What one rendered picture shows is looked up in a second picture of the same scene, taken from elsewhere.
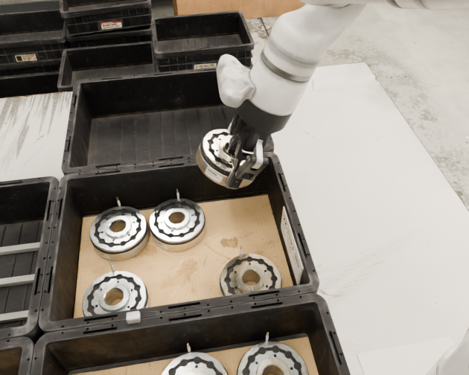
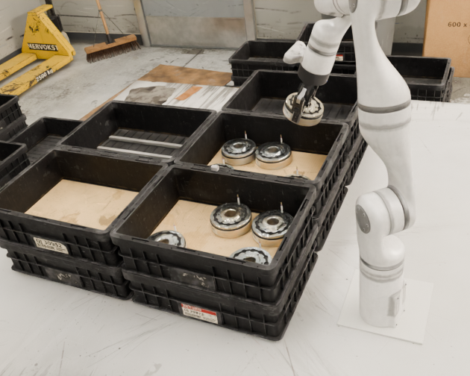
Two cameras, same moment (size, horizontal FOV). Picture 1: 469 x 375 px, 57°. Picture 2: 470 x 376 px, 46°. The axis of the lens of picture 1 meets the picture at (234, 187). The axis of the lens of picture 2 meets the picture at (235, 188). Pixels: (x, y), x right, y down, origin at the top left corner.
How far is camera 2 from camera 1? 0.90 m
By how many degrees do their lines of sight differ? 31
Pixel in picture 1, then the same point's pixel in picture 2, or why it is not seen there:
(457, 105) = not seen: outside the picture
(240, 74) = (300, 50)
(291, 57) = (315, 39)
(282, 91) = (312, 59)
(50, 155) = not seen: hidden behind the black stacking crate
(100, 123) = (265, 101)
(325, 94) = (465, 124)
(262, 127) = (305, 80)
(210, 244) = (286, 171)
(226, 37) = (432, 80)
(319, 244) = not seen: hidden behind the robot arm
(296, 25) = (320, 24)
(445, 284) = (458, 258)
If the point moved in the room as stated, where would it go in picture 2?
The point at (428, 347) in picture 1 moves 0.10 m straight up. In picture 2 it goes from (410, 283) to (412, 251)
